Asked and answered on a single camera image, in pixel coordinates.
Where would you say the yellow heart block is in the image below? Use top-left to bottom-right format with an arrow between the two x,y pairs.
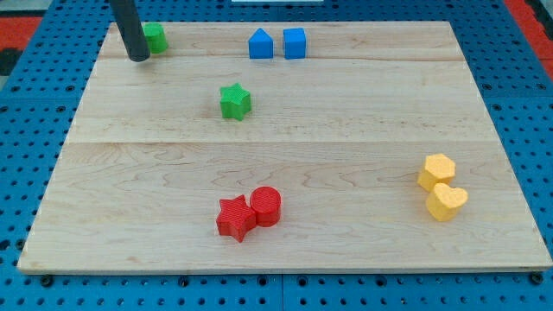
425,183 -> 469,222

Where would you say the yellow hexagon block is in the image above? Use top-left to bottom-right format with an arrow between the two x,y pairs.
416,154 -> 456,192

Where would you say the green cylinder block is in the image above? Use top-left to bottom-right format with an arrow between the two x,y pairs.
143,22 -> 168,54

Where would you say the red star block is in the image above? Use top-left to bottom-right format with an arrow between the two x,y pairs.
216,194 -> 257,243

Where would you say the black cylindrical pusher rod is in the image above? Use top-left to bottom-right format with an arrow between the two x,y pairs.
109,0 -> 150,62

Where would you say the red cylinder block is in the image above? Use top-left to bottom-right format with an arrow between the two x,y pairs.
250,186 -> 282,227

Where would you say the blue triangle block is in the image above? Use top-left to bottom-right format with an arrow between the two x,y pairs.
248,28 -> 274,59

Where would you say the wooden board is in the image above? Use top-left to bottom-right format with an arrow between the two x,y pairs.
18,22 -> 552,276

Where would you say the green star block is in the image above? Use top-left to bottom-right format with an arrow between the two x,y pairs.
219,83 -> 251,121

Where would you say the blue cube block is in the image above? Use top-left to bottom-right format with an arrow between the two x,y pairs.
283,28 -> 307,60

